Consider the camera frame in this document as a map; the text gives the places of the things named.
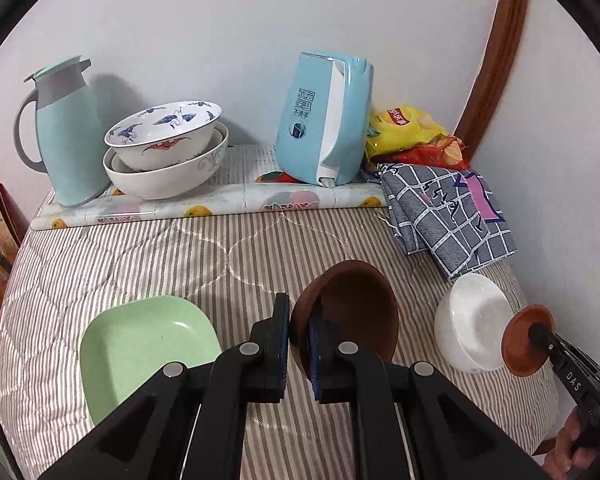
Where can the white bowl with blue scroll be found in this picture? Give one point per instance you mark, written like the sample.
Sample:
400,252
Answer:
470,320

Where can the green square plate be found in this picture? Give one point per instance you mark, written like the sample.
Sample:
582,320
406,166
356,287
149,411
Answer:
130,345

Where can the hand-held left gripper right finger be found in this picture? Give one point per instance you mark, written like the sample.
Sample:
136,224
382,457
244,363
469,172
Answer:
316,360

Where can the blue checked cloth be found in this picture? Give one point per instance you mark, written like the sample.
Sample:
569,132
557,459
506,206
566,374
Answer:
445,225

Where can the person's right hand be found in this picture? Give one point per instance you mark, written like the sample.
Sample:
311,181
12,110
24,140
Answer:
565,440

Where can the small brown bowl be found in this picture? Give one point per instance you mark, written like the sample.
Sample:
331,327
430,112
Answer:
360,305
517,350

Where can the crane patterned porcelain bowl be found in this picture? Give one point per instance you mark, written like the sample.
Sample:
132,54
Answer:
165,150

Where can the light blue electric kettle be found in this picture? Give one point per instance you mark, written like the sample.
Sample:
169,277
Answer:
305,130

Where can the yellow chip bag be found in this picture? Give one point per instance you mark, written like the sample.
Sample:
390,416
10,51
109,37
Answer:
405,130

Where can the brown wooden door frame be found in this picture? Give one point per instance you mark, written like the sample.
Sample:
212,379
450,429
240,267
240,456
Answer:
500,60

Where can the grey striped quilt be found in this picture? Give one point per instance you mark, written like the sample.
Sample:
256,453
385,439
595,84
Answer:
180,265

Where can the red snack bag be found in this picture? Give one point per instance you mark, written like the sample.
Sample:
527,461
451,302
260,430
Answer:
450,152

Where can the large white porcelain bowl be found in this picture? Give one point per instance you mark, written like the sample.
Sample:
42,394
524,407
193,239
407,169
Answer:
170,182

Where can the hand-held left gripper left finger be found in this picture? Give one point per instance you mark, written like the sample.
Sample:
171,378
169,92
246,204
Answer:
281,345

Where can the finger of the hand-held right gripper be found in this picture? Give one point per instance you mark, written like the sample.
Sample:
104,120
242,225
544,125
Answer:
542,334

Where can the fruit print oilcloth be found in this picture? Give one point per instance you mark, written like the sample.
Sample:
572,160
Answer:
230,200

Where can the light blue thermos jug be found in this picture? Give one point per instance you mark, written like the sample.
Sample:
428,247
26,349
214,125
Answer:
70,150

